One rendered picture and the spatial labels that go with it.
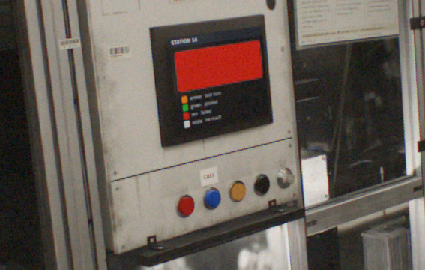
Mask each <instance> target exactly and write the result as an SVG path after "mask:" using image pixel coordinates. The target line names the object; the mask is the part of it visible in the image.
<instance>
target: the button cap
mask: <svg viewBox="0 0 425 270"><path fill-rule="evenodd" d="M220 201H221V195H220V193H219V192H218V191H217V190H210V191H209V192H208V193H207V195H206V204H207V205H208V206H209V207H211V208H216V207H218V205H219V204H220Z"/></svg>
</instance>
